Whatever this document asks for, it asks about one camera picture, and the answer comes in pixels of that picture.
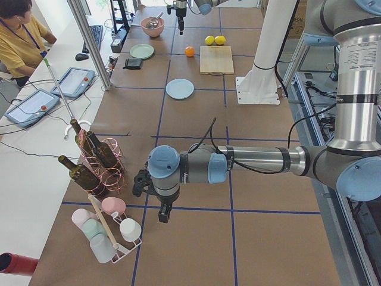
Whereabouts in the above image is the metal scoop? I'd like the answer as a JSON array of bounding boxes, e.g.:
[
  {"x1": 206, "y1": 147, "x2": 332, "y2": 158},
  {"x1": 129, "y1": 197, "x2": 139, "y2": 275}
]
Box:
[{"x1": 145, "y1": 12, "x2": 164, "y2": 29}]

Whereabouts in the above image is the orange mandarin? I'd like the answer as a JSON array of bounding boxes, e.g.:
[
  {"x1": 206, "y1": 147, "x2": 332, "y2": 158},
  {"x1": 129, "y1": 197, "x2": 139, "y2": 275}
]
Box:
[{"x1": 185, "y1": 46, "x2": 195, "y2": 57}]

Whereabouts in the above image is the aluminium frame post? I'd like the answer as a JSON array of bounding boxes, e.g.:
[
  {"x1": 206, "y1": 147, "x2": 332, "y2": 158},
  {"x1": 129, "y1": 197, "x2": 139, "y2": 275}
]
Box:
[{"x1": 67, "y1": 0, "x2": 112, "y2": 91}]

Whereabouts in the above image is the dark wine bottle middle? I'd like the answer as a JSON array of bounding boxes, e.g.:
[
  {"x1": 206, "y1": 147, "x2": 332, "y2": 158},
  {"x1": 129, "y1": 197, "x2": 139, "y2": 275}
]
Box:
[{"x1": 86, "y1": 131, "x2": 123, "y2": 173}]

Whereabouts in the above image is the wooden rack handle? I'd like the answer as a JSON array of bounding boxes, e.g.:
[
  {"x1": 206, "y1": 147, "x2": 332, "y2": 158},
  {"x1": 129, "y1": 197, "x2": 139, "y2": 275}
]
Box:
[{"x1": 88, "y1": 195, "x2": 119, "y2": 250}]

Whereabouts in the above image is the red cylinder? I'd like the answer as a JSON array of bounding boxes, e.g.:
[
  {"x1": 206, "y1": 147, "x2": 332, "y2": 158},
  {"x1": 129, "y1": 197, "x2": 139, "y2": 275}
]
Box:
[{"x1": 1, "y1": 253, "x2": 39, "y2": 276}]

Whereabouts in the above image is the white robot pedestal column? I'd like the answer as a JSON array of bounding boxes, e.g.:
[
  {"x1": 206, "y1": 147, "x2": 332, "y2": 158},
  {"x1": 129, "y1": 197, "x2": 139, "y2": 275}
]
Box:
[{"x1": 253, "y1": 0, "x2": 299, "y2": 70}]

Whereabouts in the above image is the white wire cup rack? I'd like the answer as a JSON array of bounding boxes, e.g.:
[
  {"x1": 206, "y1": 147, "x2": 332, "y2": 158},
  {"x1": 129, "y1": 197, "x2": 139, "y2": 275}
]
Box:
[{"x1": 88, "y1": 193, "x2": 143, "y2": 265}]

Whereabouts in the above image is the pale pink cup left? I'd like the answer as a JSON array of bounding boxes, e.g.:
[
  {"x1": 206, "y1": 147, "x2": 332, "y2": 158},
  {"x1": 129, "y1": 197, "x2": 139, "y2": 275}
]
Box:
[{"x1": 71, "y1": 209, "x2": 98, "y2": 230}]

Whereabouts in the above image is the white hook tool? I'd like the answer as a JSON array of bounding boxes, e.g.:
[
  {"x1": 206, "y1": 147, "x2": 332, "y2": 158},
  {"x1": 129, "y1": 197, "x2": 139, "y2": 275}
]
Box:
[{"x1": 64, "y1": 119, "x2": 91, "y2": 140}]

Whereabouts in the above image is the teach pendant near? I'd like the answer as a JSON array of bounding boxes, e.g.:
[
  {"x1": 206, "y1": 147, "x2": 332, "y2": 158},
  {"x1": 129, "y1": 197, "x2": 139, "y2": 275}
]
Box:
[{"x1": 5, "y1": 89, "x2": 60, "y2": 128}]

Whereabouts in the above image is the black computer mouse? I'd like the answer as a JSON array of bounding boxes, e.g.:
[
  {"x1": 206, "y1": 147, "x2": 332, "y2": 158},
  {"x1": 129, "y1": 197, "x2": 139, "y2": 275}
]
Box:
[{"x1": 75, "y1": 53, "x2": 89, "y2": 61}]

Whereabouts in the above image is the metal stick green tip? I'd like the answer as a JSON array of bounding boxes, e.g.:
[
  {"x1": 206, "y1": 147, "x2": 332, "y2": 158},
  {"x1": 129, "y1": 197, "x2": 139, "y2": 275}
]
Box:
[{"x1": 43, "y1": 57, "x2": 76, "y2": 120}]

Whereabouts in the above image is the dark wine bottle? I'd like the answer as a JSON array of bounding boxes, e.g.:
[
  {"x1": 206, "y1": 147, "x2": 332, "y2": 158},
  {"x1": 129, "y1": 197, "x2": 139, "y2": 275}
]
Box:
[
  {"x1": 58, "y1": 155, "x2": 108, "y2": 199},
  {"x1": 74, "y1": 128, "x2": 99, "y2": 167},
  {"x1": 86, "y1": 131, "x2": 123, "y2": 173}
]

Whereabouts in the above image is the teach pendant far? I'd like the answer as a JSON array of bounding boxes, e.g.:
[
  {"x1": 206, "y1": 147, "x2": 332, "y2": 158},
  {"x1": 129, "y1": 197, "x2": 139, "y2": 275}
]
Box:
[{"x1": 58, "y1": 67, "x2": 95, "y2": 99}]

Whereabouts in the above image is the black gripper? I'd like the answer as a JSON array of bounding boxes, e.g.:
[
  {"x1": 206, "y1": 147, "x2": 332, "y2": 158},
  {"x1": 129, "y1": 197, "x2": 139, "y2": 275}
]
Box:
[
  {"x1": 157, "y1": 187, "x2": 180, "y2": 223},
  {"x1": 167, "y1": 0, "x2": 188, "y2": 35}
]

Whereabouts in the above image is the yellow lemon near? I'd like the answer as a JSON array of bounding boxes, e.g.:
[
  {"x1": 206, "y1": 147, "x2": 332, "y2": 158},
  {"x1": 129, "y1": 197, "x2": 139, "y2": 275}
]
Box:
[{"x1": 214, "y1": 35, "x2": 226, "y2": 45}]

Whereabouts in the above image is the dark wine bottle back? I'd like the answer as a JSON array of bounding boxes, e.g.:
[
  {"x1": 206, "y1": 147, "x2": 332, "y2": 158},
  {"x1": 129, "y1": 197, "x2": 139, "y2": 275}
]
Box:
[{"x1": 74, "y1": 128, "x2": 99, "y2": 167}]

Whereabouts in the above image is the green plate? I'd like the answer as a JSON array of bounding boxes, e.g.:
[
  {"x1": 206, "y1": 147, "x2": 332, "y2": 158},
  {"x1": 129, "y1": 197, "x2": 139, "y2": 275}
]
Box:
[{"x1": 130, "y1": 43, "x2": 155, "y2": 60}]

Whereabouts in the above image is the pink bowl with ice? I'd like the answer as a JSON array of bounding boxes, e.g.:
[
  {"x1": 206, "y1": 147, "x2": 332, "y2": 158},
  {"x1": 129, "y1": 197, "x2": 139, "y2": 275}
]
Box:
[{"x1": 140, "y1": 17, "x2": 164, "y2": 38}]

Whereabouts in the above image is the yellow lemon far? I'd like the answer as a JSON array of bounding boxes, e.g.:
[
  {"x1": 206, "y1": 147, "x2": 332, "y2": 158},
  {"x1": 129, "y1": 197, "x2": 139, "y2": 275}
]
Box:
[{"x1": 205, "y1": 35, "x2": 215, "y2": 46}]

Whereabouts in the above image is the pink cup top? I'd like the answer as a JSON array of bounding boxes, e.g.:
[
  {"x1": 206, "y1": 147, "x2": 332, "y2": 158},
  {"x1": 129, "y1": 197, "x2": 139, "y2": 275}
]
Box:
[{"x1": 101, "y1": 197, "x2": 126, "y2": 215}]

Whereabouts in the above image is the light grey cup bottom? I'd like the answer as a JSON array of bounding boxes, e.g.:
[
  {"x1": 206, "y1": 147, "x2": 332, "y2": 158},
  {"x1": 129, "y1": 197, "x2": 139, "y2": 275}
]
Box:
[{"x1": 89, "y1": 234, "x2": 117, "y2": 263}]

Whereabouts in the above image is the copper wire wine rack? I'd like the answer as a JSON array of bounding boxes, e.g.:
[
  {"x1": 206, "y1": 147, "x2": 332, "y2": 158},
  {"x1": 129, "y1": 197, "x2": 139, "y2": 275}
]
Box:
[{"x1": 76, "y1": 129, "x2": 126, "y2": 194}]

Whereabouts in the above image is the seated person yellow shirt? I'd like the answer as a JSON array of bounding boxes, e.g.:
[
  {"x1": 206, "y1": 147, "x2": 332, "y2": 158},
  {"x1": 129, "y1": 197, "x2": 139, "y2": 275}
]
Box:
[{"x1": 1, "y1": 0, "x2": 57, "y2": 87}]

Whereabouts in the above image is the yellow lemon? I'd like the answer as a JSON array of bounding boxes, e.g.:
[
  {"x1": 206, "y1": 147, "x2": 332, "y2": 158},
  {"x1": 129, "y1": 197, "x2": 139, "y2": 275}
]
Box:
[
  {"x1": 205, "y1": 35, "x2": 215, "y2": 46},
  {"x1": 214, "y1": 35, "x2": 226, "y2": 45}
]

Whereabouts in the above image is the dark folded cloth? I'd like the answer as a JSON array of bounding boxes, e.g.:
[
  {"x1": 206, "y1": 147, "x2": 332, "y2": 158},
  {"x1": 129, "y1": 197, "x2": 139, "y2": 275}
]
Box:
[{"x1": 123, "y1": 58, "x2": 143, "y2": 70}]

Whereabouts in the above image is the white cup right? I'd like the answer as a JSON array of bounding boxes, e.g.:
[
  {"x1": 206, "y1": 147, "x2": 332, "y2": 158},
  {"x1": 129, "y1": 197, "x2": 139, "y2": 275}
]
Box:
[{"x1": 119, "y1": 218, "x2": 142, "y2": 242}]

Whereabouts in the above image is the dark wine bottle front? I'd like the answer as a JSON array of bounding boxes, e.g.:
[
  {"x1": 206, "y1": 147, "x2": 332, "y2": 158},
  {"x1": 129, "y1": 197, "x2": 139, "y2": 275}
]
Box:
[{"x1": 58, "y1": 155, "x2": 108, "y2": 199}]

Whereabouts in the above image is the mint green cup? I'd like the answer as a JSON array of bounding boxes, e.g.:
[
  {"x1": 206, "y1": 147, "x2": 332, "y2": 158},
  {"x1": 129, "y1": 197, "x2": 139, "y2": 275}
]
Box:
[{"x1": 81, "y1": 219, "x2": 107, "y2": 241}]

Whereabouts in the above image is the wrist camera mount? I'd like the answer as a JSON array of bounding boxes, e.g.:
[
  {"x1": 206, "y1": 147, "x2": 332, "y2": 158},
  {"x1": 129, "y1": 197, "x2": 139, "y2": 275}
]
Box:
[{"x1": 132, "y1": 169, "x2": 154, "y2": 197}]

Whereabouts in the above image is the bamboo cutting board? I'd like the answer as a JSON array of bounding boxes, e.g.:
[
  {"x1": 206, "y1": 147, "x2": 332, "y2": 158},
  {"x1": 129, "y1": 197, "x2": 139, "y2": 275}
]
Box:
[{"x1": 199, "y1": 46, "x2": 235, "y2": 74}]

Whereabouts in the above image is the teach pendant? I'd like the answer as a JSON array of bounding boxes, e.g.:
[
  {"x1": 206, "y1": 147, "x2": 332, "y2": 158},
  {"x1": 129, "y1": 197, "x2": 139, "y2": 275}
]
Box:
[
  {"x1": 58, "y1": 67, "x2": 95, "y2": 99},
  {"x1": 5, "y1": 89, "x2": 60, "y2": 128}
]

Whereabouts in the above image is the black keyboard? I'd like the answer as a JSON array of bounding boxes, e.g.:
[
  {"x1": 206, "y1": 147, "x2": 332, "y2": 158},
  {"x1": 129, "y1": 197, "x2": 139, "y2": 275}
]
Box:
[{"x1": 82, "y1": 24, "x2": 104, "y2": 54}]

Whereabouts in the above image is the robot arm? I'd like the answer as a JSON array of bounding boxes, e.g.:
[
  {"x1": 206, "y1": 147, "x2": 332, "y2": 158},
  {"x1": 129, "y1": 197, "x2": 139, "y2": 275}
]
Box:
[
  {"x1": 166, "y1": 0, "x2": 225, "y2": 35},
  {"x1": 148, "y1": 1, "x2": 380, "y2": 223}
]

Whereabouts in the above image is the light blue plate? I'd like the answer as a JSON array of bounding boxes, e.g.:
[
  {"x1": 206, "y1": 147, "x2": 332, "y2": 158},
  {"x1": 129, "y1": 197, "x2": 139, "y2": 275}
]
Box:
[{"x1": 165, "y1": 79, "x2": 194, "y2": 100}]

